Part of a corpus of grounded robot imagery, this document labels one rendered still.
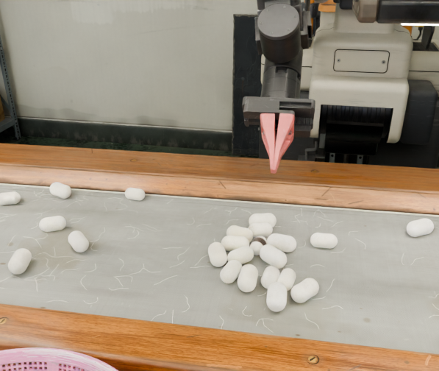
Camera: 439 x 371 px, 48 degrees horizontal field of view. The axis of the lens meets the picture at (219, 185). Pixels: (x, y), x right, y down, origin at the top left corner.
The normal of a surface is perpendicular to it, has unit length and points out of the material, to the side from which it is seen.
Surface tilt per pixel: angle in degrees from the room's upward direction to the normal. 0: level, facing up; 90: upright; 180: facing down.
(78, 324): 0
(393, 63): 98
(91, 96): 90
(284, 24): 41
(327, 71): 98
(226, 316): 0
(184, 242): 0
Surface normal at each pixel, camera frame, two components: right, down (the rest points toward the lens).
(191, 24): -0.21, 0.44
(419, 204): -0.13, -0.32
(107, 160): -0.01, -0.89
